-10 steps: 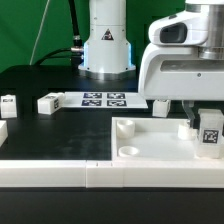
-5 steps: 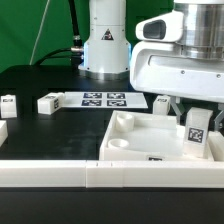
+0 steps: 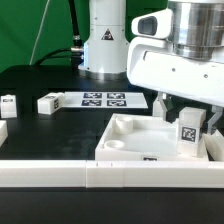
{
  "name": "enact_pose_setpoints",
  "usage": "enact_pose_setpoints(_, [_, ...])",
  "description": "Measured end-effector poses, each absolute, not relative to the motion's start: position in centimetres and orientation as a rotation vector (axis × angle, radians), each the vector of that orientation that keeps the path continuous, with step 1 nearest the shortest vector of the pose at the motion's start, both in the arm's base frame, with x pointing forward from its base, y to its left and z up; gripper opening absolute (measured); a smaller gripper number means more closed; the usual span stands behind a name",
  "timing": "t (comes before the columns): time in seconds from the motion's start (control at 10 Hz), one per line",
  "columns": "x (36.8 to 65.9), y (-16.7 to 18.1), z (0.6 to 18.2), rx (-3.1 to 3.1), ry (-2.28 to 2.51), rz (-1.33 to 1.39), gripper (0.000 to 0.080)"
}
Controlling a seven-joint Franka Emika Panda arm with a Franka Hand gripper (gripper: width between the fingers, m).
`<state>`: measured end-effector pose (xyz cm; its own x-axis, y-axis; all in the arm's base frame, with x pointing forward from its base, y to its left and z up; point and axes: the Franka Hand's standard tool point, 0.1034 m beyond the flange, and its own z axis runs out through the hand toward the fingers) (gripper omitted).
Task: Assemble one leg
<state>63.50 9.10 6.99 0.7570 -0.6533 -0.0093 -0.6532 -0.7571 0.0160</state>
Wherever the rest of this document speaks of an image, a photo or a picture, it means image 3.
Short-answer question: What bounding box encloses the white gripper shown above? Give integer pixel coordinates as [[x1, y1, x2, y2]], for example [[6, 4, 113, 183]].
[[127, 37, 224, 134]]

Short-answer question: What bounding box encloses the white square tabletop tray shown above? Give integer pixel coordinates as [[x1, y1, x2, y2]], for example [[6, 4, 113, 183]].
[[95, 114, 209, 162]]

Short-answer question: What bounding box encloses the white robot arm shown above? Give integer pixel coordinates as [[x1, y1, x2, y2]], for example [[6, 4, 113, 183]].
[[127, 0, 224, 129]]

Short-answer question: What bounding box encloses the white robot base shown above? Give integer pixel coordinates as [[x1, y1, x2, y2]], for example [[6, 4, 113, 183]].
[[78, 0, 129, 80]]

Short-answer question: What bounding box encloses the white right fence piece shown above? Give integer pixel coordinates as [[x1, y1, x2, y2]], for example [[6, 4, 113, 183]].
[[203, 130, 224, 162]]

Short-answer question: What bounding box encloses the white fence piece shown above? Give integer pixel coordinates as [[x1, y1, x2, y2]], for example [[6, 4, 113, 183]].
[[203, 130, 224, 162], [0, 120, 8, 147]]

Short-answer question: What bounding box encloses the white marker sheet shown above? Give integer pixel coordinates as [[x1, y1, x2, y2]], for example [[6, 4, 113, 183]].
[[63, 92, 148, 109]]

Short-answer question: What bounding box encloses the white front fence bar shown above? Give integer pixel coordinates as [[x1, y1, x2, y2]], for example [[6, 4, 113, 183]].
[[0, 160, 224, 188]]

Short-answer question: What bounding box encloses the white left fence piece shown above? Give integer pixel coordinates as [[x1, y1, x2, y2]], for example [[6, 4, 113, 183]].
[[0, 120, 8, 147]]

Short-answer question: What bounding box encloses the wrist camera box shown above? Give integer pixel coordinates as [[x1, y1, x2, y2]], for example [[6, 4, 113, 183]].
[[131, 9, 173, 39]]

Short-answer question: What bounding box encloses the black cable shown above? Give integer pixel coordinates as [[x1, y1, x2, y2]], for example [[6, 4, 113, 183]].
[[33, 0, 84, 66]]

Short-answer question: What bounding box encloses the white thin cable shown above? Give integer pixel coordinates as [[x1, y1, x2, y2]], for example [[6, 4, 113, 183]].
[[29, 0, 52, 66]]

